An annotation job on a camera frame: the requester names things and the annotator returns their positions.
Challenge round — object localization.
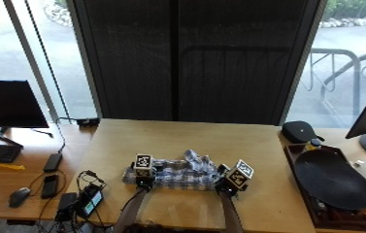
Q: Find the grey metal bike rack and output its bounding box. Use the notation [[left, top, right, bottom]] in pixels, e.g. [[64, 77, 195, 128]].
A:
[[302, 48, 366, 128]]

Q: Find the black small box device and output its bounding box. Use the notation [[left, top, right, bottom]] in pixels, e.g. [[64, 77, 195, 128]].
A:
[[55, 192, 79, 223]]

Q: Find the blind pull cord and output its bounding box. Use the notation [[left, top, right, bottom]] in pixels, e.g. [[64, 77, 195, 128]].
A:
[[23, 0, 72, 121]]

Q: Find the white marker cube on right glove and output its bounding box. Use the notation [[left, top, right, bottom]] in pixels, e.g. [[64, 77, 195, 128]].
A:
[[225, 159, 255, 189]]

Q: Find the dark oval plate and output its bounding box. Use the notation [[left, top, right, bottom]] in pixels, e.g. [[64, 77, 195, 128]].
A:
[[294, 149, 366, 212]]

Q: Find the person's right hand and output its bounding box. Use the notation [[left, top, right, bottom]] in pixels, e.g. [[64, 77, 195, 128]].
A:
[[213, 163, 251, 197]]

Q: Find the black slim remote device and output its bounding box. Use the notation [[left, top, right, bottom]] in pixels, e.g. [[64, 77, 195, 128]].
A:
[[40, 174, 60, 200]]

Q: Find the black clamp on desk edge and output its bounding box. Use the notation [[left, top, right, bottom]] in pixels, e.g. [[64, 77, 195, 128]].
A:
[[75, 117, 102, 128]]

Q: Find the small bottle with black cap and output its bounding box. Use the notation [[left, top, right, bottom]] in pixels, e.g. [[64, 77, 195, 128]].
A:
[[305, 138, 324, 151]]

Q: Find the dark wooden tray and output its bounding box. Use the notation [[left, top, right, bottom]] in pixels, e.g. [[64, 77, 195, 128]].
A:
[[283, 143, 366, 233]]

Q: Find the black computer mouse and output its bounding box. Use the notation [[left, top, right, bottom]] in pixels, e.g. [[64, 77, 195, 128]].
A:
[[9, 186, 32, 209]]

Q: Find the white marker cube on glove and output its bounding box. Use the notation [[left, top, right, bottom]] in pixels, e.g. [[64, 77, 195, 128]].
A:
[[132, 153, 155, 178], [225, 159, 255, 189]]

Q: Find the smartphone with lit screen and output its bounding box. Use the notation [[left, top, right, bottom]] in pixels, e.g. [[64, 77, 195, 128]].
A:
[[76, 183, 106, 220]]

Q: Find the yellow flat tool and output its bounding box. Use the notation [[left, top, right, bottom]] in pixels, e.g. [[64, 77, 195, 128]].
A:
[[0, 161, 27, 171]]

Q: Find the dark roller window blind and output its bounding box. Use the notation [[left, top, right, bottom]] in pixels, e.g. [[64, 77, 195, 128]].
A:
[[66, 0, 328, 126]]

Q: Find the blue white plaid cloth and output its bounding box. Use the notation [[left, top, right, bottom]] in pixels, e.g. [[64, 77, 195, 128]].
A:
[[122, 149, 221, 191]]

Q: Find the black power adapter brick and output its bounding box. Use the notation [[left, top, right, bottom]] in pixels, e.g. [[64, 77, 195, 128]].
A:
[[42, 152, 64, 173]]

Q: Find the white marker cube on left glove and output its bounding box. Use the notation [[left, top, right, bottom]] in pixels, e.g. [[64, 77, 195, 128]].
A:
[[132, 153, 155, 178]]

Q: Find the black cable bundle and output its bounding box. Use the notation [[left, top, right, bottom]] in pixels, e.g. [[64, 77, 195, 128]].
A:
[[26, 169, 115, 233]]

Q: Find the black computer monitor with stand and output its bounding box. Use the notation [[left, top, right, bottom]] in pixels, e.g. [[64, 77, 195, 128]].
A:
[[0, 80, 51, 150]]

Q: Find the person's left hand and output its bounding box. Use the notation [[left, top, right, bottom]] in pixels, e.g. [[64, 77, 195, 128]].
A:
[[135, 163, 165, 192]]

